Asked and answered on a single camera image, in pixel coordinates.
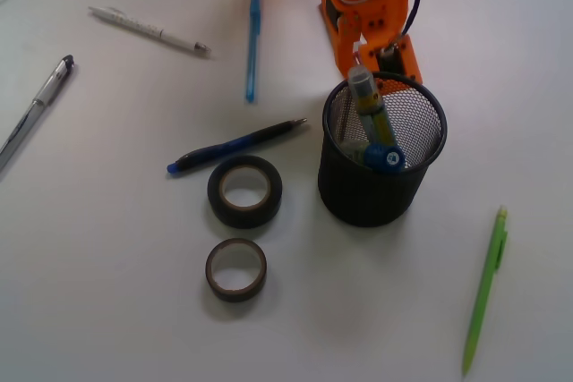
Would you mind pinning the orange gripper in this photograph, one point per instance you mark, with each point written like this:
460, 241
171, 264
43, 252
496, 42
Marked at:
370, 33

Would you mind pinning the black whiteboard marker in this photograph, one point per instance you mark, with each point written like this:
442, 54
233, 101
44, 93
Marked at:
370, 106

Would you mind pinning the blue whiteboard marker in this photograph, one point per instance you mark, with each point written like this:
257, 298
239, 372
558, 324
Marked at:
377, 157

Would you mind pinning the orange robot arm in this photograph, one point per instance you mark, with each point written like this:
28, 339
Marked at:
373, 33

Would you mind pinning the light blue pen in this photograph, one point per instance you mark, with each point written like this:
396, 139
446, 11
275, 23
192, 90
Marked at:
254, 33

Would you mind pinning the black mesh pen holder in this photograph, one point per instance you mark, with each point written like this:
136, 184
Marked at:
355, 193

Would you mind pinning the dark blue retractable pen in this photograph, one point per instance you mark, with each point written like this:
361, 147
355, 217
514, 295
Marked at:
201, 157

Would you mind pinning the white pen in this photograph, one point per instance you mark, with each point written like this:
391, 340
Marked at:
117, 18

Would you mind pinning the silver black-capped pen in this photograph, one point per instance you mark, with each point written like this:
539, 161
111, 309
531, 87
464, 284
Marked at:
44, 98

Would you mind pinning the large black tape roll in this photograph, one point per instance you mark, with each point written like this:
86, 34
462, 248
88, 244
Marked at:
245, 217

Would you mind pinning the green mechanical pencil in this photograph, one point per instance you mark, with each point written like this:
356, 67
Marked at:
491, 265

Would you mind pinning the small black tape roll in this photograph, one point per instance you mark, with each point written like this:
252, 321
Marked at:
241, 247

